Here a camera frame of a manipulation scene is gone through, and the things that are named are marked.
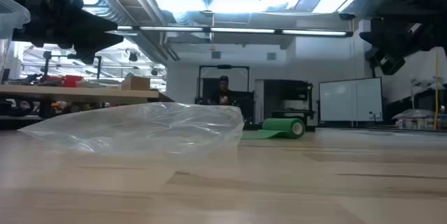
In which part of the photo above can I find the wrapped pack of bottles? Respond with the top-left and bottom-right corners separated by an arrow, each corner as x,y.
393,108 -> 447,130

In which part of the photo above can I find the clear plastic zip bag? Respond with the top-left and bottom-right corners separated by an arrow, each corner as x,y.
17,101 -> 245,192

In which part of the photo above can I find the cardboard box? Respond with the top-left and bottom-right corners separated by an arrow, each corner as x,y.
120,75 -> 151,91

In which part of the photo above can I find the black metal frame rig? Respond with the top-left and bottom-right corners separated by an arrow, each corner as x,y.
198,64 -> 251,107

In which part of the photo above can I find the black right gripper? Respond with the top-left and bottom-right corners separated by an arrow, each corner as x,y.
359,0 -> 426,68

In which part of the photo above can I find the green bandage roll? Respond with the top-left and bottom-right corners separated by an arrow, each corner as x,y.
240,117 -> 307,140

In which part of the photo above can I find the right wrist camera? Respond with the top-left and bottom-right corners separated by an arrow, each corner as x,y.
376,52 -> 406,77

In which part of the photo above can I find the whiteboard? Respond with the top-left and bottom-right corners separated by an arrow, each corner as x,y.
318,76 -> 384,124

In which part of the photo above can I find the red plastic bin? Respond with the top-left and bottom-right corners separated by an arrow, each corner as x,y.
45,75 -> 85,88

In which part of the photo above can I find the wooden workbench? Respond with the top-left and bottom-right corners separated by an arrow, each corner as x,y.
0,84 -> 175,120

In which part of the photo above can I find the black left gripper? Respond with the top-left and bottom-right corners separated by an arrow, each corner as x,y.
12,0 -> 125,65

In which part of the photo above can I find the yellow hanging cable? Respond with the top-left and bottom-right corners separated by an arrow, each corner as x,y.
431,0 -> 440,130

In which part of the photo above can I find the person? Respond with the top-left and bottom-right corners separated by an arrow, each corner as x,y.
209,75 -> 242,107

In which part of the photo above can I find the black metal stand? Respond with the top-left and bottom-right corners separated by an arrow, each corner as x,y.
42,51 -> 103,82

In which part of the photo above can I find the black equipment cart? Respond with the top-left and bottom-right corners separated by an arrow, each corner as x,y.
263,79 -> 315,127

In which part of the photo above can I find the long ceiling light fixture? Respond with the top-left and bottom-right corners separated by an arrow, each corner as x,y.
117,24 -> 353,38

